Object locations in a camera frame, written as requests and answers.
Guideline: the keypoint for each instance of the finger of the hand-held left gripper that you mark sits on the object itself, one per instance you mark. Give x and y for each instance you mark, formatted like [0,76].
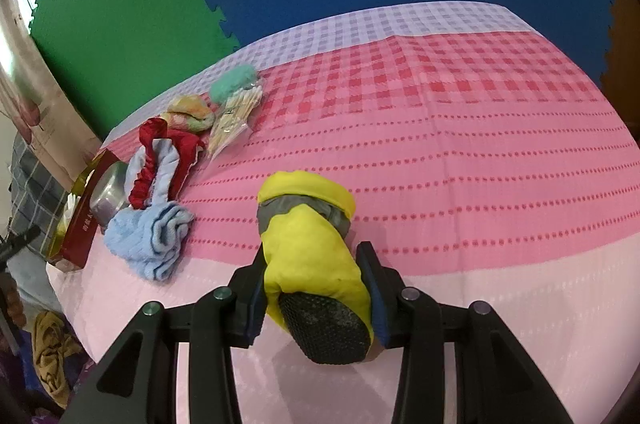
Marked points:
[20,241]

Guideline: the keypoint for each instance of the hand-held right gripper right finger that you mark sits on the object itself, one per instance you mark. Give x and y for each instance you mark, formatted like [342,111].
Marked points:
[381,319]

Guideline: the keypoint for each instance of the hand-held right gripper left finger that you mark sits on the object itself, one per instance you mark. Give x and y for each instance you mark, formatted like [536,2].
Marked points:
[257,301]

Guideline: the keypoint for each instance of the red tin box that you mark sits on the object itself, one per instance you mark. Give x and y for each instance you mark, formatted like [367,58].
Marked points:
[80,239]

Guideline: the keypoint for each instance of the yellow bootie with black sole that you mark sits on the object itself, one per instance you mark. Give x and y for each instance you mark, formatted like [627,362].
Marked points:
[310,249]

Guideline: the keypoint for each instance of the round silver metal lid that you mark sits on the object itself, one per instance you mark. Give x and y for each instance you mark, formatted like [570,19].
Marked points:
[110,199]

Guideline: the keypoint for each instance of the blue towel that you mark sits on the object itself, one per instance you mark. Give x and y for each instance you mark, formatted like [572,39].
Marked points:
[150,239]

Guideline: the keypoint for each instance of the light blue cloth red trim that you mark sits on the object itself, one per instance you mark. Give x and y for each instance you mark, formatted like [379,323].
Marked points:
[150,164]

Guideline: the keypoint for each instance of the clear bag of wooden sticks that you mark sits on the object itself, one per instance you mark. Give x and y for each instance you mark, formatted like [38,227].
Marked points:
[232,119]

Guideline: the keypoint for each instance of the yellow pink striped washcloth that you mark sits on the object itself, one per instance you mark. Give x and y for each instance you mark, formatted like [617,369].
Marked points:
[190,114]

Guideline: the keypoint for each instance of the teal fluffy scrunchie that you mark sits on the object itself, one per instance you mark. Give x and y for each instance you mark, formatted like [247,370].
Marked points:
[232,82]

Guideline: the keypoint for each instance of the pale grey cloth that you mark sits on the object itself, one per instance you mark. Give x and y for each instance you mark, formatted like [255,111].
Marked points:
[35,284]

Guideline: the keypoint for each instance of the grey plaid cloth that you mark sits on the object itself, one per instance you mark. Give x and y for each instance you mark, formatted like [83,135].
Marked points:
[35,194]

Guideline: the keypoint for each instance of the mustard cloth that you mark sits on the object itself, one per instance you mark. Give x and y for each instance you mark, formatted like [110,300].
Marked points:
[50,349]

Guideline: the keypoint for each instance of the beige floral curtain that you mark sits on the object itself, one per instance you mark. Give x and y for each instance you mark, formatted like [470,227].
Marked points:
[35,104]

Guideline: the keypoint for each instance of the pink checked tablecloth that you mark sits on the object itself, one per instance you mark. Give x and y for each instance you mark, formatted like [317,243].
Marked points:
[450,154]

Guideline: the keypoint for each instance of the green foam mat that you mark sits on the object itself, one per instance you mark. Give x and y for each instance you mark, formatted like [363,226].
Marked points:
[125,4]

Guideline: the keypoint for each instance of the orange foam mat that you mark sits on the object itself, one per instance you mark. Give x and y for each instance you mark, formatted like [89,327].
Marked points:
[625,54]

